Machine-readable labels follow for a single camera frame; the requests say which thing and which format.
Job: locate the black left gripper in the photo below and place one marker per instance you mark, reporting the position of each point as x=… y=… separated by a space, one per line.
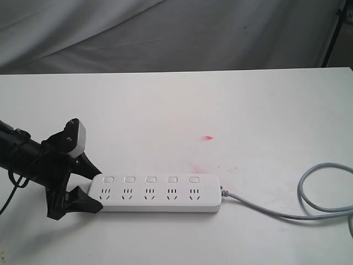
x=56 y=167

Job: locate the white five-socket power strip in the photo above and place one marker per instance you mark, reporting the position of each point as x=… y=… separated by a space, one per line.
x=161 y=193

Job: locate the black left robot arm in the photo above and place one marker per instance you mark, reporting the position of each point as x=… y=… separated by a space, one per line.
x=20 y=156

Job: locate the grey backdrop cloth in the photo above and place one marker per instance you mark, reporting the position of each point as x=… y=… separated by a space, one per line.
x=40 y=37

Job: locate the black tripod stand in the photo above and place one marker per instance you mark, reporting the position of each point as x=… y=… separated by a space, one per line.
x=340 y=19

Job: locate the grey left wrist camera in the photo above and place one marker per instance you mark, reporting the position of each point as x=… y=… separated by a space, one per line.
x=74 y=137

